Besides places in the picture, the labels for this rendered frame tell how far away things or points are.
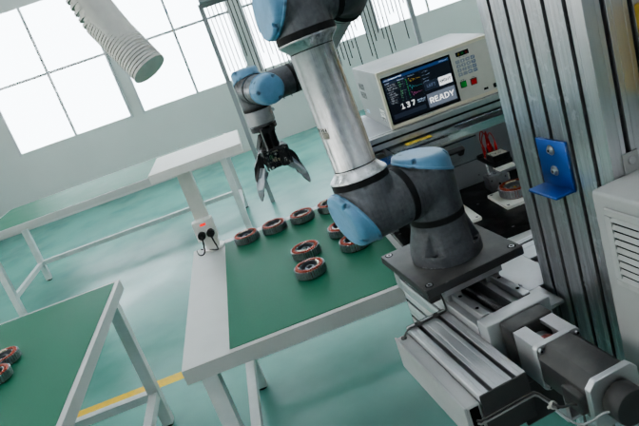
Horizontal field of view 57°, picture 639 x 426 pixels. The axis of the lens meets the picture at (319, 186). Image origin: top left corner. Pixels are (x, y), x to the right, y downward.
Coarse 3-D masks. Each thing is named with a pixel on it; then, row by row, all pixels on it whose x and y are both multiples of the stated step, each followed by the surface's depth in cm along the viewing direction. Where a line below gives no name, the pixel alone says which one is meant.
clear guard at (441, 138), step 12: (432, 132) 205; (444, 132) 200; (456, 132) 195; (468, 132) 191; (420, 144) 197; (432, 144) 192; (444, 144) 188; (456, 144) 186; (468, 144) 185; (480, 144) 185; (456, 156) 184; (468, 156) 183; (480, 156) 183
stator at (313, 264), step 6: (312, 258) 208; (318, 258) 207; (300, 264) 207; (306, 264) 208; (312, 264) 206; (318, 264) 201; (324, 264) 203; (294, 270) 205; (300, 270) 202; (306, 270) 200; (312, 270) 200; (318, 270) 200; (324, 270) 202; (300, 276) 201; (306, 276) 200; (312, 276) 201; (318, 276) 201
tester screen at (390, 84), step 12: (444, 60) 203; (408, 72) 201; (420, 72) 202; (432, 72) 203; (444, 72) 204; (384, 84) 201; (396, 84) 202; (408, 84) 202; (420, 84) 203; (396, 96) 203; (408, 96) 204; (420, 96) 204; (396, 108) 204; (408, 108) 205; (432, 108) 206; (396, 120) 205
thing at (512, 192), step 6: (510, 180) 208; (516, 180) 207; (498, 186) 207; (504, 186) 206; (510, 186) 205; (516, 186) 205; (504, 192) 202; (510, 192) 200; (516, 192) 199; (504, 198) 203; (510, 198) 201; (516, 198) 200
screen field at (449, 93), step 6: (438, 90) 205; (444, 90) 205; (450, 90) 206; (432, 96) 205; (438, 96) 205; (444, 96) 206; (450, 96) 206; (456, 96) 206; (432, 102) 205; (438, 102) 206; (444, 102) 206
